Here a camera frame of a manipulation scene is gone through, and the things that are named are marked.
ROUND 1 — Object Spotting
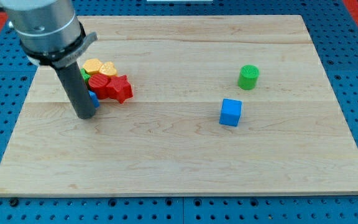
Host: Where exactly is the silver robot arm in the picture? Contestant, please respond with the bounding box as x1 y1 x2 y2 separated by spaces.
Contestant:
0 0 98 69

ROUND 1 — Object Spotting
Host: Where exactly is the blue cube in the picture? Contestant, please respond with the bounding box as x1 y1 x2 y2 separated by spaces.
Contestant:
219 98 242 126

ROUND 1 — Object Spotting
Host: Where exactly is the blue triangle block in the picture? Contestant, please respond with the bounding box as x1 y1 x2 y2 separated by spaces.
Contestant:
88 90 100 109

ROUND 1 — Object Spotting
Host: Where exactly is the light wooden board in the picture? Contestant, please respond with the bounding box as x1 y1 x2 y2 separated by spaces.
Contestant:
0 15 358 198

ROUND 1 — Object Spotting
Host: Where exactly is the red star block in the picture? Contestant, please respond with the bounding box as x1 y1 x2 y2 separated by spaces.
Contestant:
106 75 133 104

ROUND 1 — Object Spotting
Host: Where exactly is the green cylinder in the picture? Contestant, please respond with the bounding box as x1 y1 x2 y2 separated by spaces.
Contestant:
237 65 260 90

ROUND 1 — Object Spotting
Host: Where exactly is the yellow heart block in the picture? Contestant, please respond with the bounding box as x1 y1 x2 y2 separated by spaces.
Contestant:
99 62 117 77

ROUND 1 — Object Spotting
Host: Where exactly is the red cylinder block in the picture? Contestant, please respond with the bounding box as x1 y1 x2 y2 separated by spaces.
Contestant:
88 73 109 100

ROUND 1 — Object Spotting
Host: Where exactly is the yellow hexagon block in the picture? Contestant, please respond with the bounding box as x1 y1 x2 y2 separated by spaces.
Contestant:
82 58 103 75

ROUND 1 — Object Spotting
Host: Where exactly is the green block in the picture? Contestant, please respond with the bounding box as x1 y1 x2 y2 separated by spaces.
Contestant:
80 68 91 85

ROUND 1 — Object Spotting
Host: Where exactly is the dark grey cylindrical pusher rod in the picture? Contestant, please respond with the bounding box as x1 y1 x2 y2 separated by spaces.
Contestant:
55 62 96 119

